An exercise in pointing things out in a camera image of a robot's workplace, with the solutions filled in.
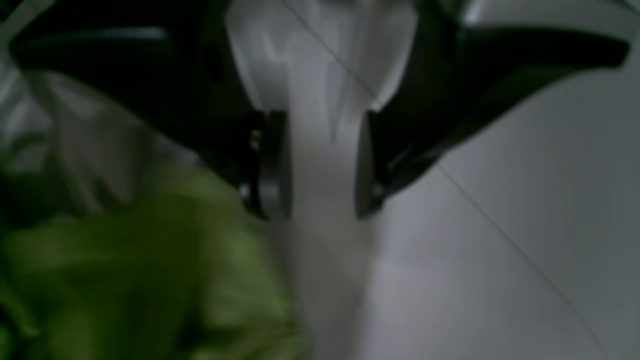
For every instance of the green T-shirt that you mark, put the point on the green T-shirt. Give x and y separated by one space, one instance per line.
177 274

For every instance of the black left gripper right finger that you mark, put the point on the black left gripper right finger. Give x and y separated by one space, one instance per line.
470 62

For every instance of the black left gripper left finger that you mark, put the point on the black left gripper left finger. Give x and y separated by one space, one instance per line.
171 63

